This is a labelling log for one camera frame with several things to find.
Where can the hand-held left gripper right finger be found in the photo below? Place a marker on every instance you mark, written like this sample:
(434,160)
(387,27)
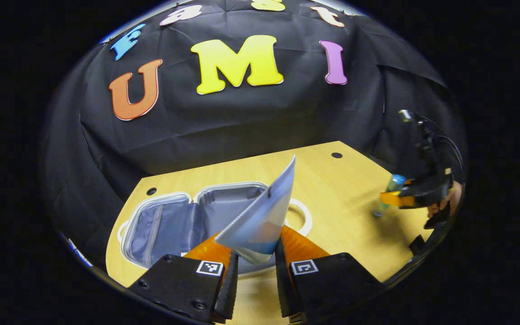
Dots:
(282,289)

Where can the black backdrop cloth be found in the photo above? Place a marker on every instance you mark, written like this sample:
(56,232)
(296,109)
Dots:
(242,122)

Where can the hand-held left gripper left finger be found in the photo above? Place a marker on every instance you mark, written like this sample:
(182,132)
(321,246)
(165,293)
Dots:
(228,289)

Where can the teal skin care tube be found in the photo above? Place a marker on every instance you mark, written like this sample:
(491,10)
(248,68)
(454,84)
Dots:
(393,185)

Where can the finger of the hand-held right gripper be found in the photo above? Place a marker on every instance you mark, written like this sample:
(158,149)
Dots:
(393,198)
(415,183)

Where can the white and blue object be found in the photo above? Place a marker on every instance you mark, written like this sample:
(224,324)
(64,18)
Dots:
(77,252)

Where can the blue and white pouch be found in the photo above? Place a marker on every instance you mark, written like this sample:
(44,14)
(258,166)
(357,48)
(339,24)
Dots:
(264,212)

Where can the white suitcase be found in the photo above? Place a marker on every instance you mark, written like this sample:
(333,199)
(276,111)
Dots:
(169,225)

